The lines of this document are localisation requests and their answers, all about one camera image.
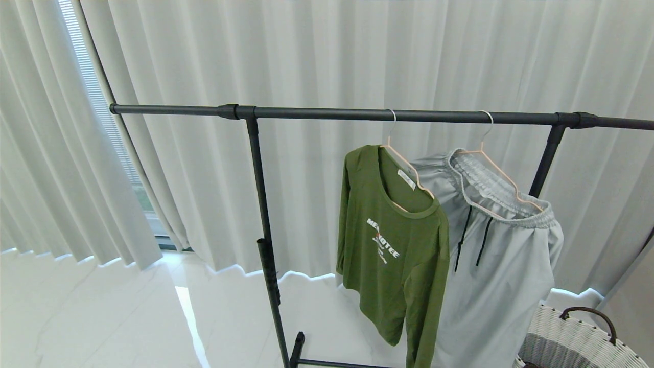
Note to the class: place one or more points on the pink clothes hanger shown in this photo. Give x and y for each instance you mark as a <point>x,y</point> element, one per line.
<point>403,161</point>
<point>483,151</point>

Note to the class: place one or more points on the green shirt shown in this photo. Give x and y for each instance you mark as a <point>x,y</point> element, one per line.
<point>388,266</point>

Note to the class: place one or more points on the pale grey garment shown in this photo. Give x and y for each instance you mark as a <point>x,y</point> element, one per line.
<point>500,286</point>

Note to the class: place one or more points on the black clothes rack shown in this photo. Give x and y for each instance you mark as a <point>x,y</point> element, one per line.
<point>357,114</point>

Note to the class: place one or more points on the white laundry basket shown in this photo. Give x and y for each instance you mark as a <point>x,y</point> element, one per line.
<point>567,342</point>

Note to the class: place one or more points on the white curtain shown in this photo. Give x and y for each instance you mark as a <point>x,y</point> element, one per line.
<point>51,153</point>
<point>332,51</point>

